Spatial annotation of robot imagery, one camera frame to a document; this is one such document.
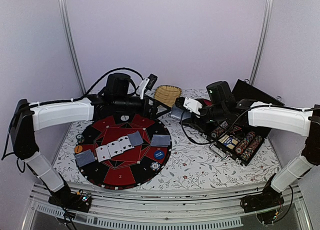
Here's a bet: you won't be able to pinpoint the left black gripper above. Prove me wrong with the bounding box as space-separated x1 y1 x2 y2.
114 94 172 120

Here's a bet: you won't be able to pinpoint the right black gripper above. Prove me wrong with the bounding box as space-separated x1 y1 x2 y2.
179 99 227 132

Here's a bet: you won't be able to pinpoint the blue checkered card deck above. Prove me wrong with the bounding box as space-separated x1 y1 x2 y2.
169 106 187 120

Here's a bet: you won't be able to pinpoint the dealt blue cards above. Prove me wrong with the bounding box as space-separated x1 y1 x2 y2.
75 150 95 168
150 134 171 147

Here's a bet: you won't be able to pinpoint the blurred blue card being passed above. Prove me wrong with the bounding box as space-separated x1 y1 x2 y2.
127 131 144 147

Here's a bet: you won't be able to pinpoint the white dealer button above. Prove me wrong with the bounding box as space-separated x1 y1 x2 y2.
120 115 130 122

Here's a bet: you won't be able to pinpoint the blue small blind chip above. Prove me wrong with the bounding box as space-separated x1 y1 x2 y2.
153 150 165 160

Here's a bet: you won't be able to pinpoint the face-up four clubs card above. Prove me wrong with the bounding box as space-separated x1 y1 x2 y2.
117 135 135 153

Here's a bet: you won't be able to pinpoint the blue white ten chip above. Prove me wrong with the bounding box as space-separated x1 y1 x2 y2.
150 162 161 171

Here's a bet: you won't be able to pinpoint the poker chip stack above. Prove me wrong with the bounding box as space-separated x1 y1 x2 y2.
76 133 85 144

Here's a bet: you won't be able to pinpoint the orange dealer button chip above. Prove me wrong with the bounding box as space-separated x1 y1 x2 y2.
74 145 83 154

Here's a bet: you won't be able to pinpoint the face-up diamonds card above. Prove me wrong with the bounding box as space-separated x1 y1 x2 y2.
95 145 111 163

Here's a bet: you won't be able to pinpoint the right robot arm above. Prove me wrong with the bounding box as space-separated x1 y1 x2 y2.
175 81 320 209

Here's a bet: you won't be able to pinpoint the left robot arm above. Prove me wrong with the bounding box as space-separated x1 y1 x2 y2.
6 69 171 207

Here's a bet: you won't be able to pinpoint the woven bamboo basket tray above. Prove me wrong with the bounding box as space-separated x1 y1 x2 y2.
154 85 182 107

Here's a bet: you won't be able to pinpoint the red floral round plate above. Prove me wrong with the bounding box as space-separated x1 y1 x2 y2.
197 98 212 108

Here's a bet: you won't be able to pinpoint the boxed card deck in case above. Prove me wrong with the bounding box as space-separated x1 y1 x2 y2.
218 134 241 150

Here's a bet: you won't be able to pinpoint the black poker chip case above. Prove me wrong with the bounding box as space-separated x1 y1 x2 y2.
199 80 283 167

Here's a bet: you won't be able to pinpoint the poker chip row in case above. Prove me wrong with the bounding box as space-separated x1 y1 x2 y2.
235 131 256 155

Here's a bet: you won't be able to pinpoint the round red black poker mat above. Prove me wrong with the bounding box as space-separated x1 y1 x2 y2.
74 113 172 190

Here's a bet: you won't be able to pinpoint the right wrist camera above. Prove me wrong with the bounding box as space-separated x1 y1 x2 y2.
175 97 203 115

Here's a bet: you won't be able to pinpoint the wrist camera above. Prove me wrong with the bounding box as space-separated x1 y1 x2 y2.
136 73 158 100
175 97 203 115

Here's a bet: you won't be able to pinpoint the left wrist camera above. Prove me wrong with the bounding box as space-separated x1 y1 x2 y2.
136 73 158 100

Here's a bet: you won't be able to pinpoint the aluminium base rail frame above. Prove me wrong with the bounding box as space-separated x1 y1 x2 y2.
22 183 313 230

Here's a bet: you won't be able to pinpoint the right aluminium corner post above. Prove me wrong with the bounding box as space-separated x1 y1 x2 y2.
249 0 274 86

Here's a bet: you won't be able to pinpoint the aluminium corner post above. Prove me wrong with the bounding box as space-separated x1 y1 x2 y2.
249 0 274 86
58 0 86 94

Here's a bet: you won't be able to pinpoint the left aluminium corner post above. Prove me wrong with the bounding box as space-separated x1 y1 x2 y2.
58 0 86 94

